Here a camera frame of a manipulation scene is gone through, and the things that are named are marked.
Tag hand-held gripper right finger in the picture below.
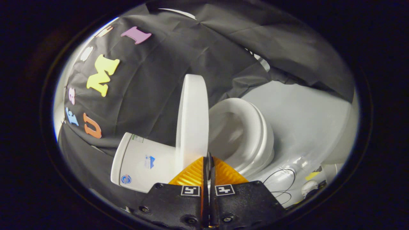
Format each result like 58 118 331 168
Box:
209 153 287 229

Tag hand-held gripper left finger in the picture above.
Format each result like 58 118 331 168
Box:
129 153 210 229

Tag white toilet bowl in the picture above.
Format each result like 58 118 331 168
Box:
235 104 275 178

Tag black backdrop cloth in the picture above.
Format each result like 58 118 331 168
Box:
57 0 356 210

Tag thin black cable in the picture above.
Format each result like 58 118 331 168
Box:
263 168 297 205

